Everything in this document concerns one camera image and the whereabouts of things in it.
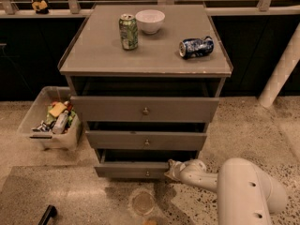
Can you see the white ceramic bowl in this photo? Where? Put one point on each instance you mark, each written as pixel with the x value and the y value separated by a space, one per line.
pixel 150 20

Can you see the grey drawer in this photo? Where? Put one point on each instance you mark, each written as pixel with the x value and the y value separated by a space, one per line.
pixel 146 109
pixel 138 164
pixel 142 140

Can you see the green soda can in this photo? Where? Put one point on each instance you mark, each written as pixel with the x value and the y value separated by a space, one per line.
pixel 128 30

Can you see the grey drawer cabinet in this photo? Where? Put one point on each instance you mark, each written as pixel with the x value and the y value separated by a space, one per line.
pixel 96 65

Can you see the white plastic bottle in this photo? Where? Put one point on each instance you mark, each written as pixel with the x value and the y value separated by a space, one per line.
pixel 60 123

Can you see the yellow sponge in bin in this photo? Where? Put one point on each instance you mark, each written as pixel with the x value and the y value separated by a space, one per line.
pixel 57 109

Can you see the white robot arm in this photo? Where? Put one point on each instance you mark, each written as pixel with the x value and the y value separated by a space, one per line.
pixel 246 195

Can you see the grey middle drawer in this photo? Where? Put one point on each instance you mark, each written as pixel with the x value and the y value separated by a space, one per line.
pixel 142 140

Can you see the clear plastic bin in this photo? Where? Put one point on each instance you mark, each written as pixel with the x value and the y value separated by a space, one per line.
pixel 37 125

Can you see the grey bottom drawer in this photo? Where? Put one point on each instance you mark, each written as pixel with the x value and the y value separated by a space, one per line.
pixel 138 164

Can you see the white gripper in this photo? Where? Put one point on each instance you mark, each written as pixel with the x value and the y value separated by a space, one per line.
pixel 182 170

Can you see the black handle on floor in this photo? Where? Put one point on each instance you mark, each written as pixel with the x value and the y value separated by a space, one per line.
pixel 49 213

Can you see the blue crushed soda can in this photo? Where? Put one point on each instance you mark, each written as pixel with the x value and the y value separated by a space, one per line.
pixel 196 47

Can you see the white diagonal pillar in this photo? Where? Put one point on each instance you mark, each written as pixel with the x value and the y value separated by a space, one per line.
pixel 282 71

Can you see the grey top drawer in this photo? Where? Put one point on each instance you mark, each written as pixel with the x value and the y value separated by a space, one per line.
pixel 146 109

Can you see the yellow black toy on ledge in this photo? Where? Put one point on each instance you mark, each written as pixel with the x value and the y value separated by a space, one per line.
pixel 40 7

